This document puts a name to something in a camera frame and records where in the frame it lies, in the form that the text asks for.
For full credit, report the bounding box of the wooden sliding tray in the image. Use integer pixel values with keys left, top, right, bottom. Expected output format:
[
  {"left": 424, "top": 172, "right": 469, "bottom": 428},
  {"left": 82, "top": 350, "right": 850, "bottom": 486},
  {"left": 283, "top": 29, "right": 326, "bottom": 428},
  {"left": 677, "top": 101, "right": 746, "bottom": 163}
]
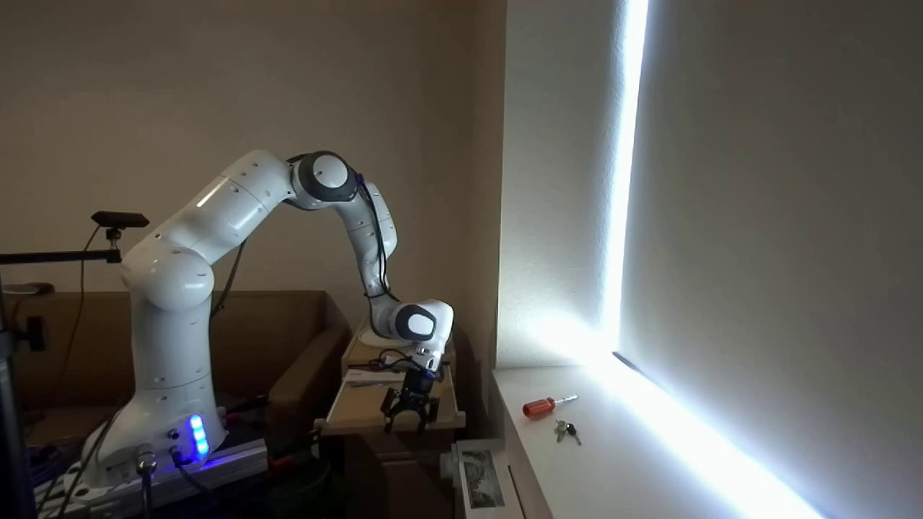
[{"left": 320, "top": 362, "right": 469, "bottom": 437}]

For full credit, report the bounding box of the narrow white roller blind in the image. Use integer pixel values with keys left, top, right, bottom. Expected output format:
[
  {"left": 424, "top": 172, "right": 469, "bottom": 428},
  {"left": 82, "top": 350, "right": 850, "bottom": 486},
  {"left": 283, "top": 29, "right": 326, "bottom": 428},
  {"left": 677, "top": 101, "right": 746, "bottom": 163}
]
[{"left": 495, "top": 0, "right": 628, "bottom": 369}]

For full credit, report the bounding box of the wooden side table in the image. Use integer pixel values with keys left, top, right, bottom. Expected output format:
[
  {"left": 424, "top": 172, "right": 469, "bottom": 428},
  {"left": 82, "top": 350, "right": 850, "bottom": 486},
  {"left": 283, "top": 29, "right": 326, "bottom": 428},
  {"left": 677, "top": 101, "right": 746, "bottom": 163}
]
[{"left": 320, "top": 329, "right": 469, "bottom": 519}]

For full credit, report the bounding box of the thin black hanging cable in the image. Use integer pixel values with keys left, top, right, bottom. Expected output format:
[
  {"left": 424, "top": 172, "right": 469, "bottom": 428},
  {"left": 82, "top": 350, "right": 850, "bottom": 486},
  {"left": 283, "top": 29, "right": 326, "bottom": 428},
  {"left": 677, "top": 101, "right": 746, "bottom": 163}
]
[{"left": 71, "top": 228, "right": 101, "bottom": 388}]

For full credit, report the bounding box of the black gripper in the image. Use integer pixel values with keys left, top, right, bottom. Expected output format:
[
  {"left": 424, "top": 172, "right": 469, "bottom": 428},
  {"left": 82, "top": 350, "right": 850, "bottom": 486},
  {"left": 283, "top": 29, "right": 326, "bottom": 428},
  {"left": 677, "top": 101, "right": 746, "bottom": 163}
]
[{"left": 379, "top": 349, "right": 447, "bottom": 425}]

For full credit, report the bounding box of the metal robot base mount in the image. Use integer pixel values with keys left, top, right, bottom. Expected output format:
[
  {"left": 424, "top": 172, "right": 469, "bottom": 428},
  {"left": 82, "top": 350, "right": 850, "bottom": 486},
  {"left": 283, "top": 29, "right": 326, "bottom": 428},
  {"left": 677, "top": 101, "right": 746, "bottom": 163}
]
[{"left": 35, "top": 433, "right": 274, "bottom": 519}]

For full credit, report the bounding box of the wide white roller blind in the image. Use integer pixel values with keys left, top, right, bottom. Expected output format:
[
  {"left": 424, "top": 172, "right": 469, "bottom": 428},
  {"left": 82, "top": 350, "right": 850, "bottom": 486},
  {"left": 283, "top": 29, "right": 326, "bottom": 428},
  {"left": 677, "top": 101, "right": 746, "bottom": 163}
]
[{"left": 617, "top": 0, "right": 923, "bottom": 519}]

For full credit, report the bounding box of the orange handled screwdriver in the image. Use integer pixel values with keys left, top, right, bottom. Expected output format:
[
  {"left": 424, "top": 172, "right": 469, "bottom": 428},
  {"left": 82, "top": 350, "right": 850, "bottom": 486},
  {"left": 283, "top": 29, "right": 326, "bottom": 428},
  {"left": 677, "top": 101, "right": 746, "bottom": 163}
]
[{"left": 519, "top": 392, "right": 581, "bottom": 420}]

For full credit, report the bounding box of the white box with dark inside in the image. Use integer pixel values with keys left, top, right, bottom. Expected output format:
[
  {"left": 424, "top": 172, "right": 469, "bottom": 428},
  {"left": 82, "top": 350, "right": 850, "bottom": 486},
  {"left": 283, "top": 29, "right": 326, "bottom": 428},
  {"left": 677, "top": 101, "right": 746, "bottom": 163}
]
[{"left": 437, "top": 437, "right": 514, "bottom": 519}]

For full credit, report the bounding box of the black camera on pole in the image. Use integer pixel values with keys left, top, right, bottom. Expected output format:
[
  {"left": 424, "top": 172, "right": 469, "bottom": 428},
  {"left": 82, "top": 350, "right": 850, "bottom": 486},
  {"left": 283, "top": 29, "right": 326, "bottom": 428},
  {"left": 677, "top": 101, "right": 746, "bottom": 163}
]
[{"left": 88, "top": 208, "right": 153, "bottom": 245}]

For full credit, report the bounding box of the flat white paper item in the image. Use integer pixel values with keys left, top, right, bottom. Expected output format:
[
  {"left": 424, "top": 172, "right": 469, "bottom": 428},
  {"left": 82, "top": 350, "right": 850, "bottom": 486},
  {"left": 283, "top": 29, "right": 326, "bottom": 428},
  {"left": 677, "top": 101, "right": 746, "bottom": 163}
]
[{"left": 343, "top": 369, "right": 407, "bottom": 388}]

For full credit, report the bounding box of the white windowsill ledge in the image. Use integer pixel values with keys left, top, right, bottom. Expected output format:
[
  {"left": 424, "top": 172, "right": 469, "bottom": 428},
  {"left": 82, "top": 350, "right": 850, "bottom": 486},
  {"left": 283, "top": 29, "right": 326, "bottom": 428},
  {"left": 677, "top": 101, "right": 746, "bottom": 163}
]
[{"left": 490, "top": 359, "right": 829, "bottom": 519}]

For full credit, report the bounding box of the black horizontal camera pole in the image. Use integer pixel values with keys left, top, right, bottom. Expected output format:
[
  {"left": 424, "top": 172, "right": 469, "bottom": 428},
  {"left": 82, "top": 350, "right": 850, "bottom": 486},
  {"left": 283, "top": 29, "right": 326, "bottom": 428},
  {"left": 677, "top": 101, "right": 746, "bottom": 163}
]
[{"left": 0, "top": 248, "right": 127, "bottom": 267}]

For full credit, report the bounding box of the bunch of keys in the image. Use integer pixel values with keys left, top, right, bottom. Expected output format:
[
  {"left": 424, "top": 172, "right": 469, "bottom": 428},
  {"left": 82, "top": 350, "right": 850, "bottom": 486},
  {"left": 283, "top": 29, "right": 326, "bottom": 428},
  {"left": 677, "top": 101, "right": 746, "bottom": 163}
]
[{"left": 550, "top": 417, "right": 584, "bottom": 450}]

